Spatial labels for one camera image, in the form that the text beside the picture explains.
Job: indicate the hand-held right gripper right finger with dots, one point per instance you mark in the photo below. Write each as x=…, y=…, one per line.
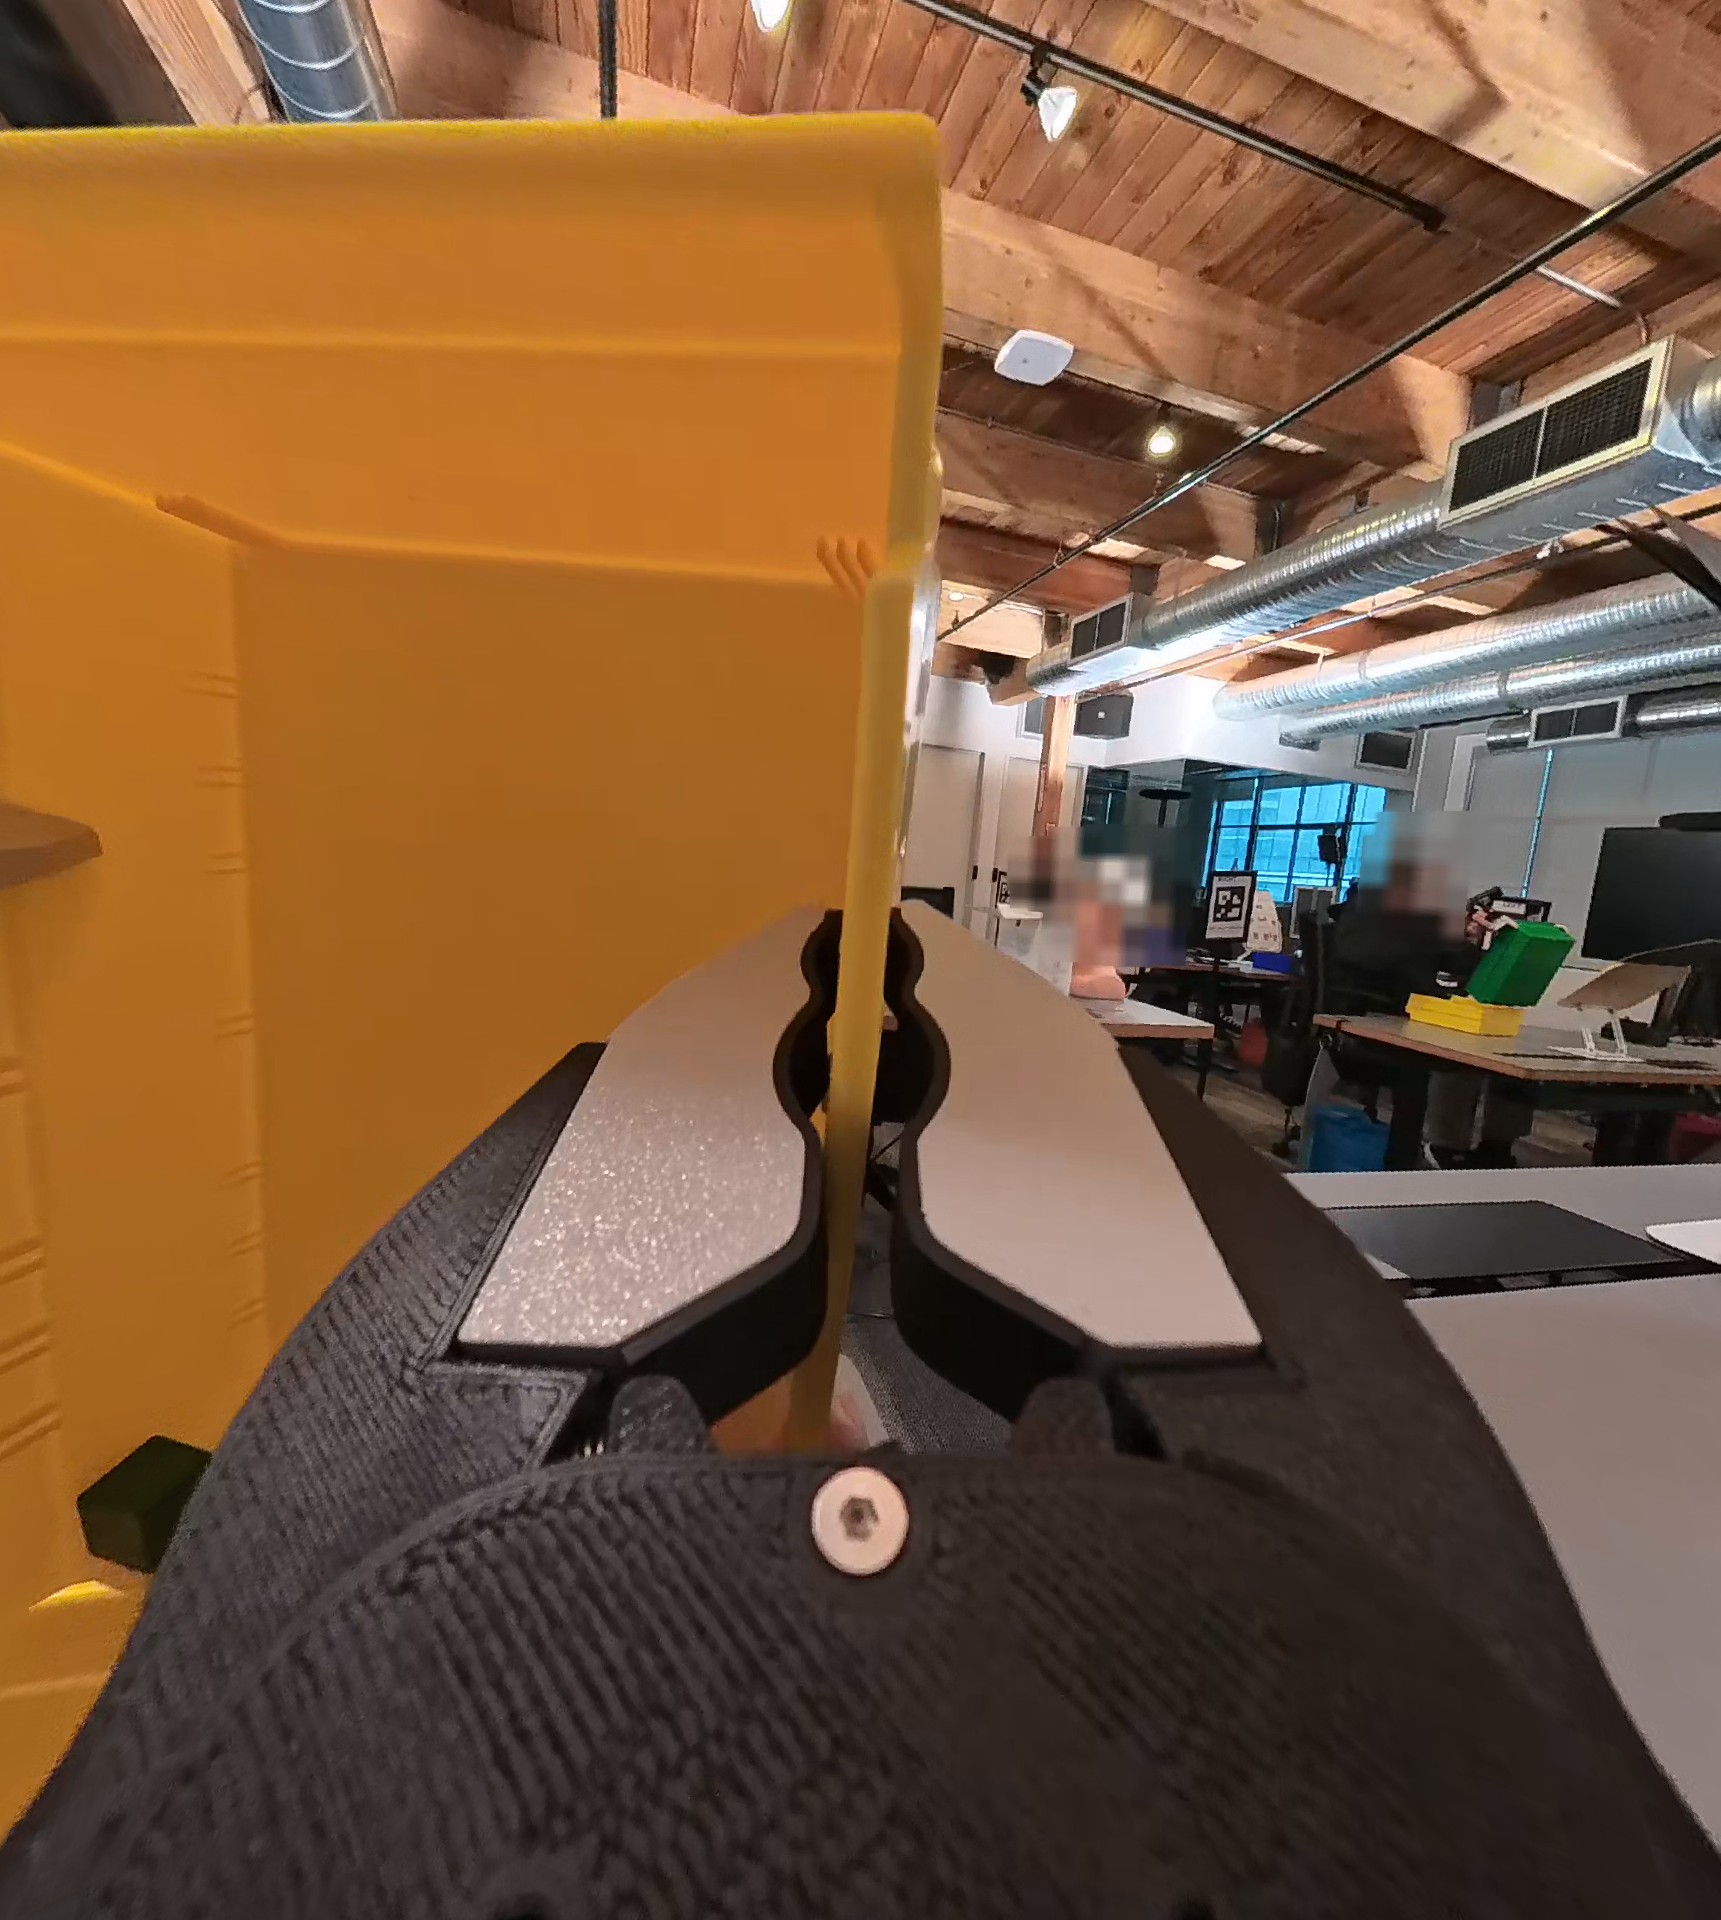
x=1071, y=1201

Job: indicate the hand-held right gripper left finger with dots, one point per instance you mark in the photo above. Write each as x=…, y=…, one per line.
x=651, y=1201

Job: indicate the small yellow plastic box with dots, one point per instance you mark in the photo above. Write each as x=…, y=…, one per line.
x=1459, y=1017

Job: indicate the green plastic box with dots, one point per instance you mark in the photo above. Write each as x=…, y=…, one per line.
x=1520, y=961

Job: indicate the blue waste bin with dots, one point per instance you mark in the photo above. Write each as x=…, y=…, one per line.
x=1348, y=1140

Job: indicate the printed tag sign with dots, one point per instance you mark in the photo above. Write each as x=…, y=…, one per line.
x=1232, y=906

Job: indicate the black desk mat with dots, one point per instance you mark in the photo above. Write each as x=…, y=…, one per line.
x=1506, y=1243

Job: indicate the long grey office desk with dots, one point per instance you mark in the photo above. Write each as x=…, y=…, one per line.
x=1550, y=1059

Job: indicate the silver laptop stand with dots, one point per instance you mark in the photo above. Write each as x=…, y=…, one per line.
x=1626, y=999

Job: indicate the large black monitor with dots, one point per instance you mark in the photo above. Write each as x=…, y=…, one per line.
x=1669, y=892

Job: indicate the white ceiling access point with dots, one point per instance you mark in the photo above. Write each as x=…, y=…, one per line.
x=1022, y=357

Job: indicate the black ceiling rod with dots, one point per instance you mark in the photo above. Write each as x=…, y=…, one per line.
x=1400, y=353

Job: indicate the black lighting track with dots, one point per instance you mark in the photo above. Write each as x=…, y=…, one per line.
x=1219, y=128

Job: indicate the black track spotlight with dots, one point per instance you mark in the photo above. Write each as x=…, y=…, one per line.
x=1052, y=102

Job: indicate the large silver air duct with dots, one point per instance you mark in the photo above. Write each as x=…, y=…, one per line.
x=1325, y=563

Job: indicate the thin silver air duct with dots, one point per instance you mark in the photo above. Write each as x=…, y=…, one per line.
x=1626, y=705

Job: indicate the silver ceiling duct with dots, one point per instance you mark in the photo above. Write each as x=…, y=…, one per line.
x=312, y=52

